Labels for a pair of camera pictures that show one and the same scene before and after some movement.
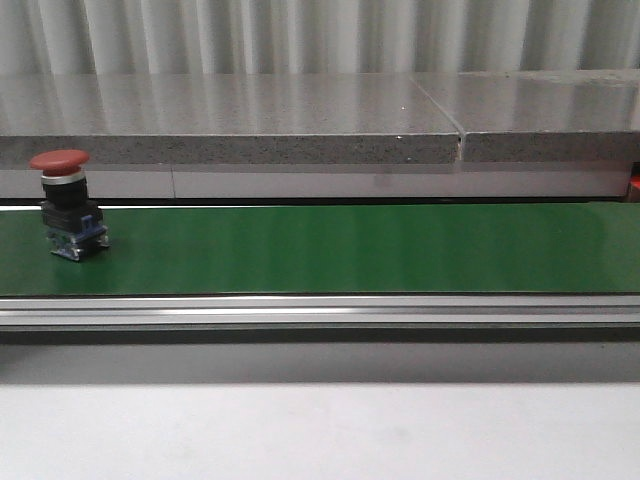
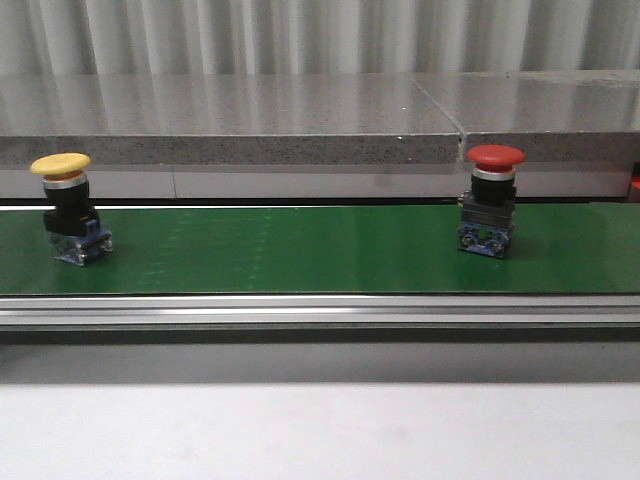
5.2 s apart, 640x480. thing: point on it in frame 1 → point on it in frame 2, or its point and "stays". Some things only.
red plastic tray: x=634 y=184 stays
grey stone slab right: x=559 y=116 stays
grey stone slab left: x=225 y=118 stays
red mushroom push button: x=71 y=219 → x=489 y=208
